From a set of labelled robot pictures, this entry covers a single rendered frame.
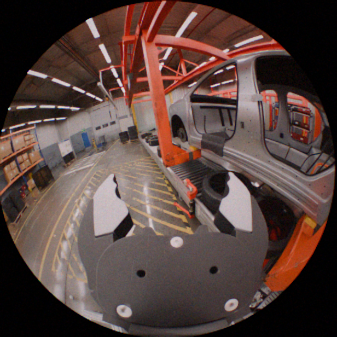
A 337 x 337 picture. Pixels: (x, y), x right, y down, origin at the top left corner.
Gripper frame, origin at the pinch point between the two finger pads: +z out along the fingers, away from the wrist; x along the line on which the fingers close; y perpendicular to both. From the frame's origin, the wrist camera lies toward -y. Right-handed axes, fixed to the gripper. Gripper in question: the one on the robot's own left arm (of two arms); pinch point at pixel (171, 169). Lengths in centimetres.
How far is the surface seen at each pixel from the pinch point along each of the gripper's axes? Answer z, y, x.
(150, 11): 97, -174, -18
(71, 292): -63, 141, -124
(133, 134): 707, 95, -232
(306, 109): 139, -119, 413
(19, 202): 17, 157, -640
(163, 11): 77, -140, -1
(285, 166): 32, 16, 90
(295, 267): -26, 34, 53
